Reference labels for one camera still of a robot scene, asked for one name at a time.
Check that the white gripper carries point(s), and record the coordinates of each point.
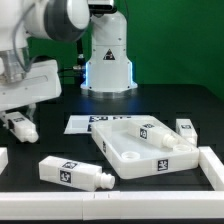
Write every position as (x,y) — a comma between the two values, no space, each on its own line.
(42,83)

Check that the white right border bar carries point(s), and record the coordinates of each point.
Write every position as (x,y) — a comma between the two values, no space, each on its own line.
(212,167)

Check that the white left border block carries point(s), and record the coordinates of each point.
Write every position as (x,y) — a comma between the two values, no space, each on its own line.
(3,158)

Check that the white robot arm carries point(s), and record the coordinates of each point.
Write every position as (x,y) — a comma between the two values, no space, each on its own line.
(109,72)

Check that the white marker sheet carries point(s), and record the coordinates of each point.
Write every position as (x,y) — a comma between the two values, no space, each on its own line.
(81,124)

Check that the white border bar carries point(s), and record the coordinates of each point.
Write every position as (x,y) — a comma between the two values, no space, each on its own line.
(212,167)
(112,205)

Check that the white desk top tray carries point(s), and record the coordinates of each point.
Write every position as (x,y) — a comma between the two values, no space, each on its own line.
(132,158)

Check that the white front border bar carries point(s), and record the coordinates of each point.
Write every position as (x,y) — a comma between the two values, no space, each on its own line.
(112,205)

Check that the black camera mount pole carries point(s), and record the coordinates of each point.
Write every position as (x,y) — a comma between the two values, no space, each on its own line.
(80,53)

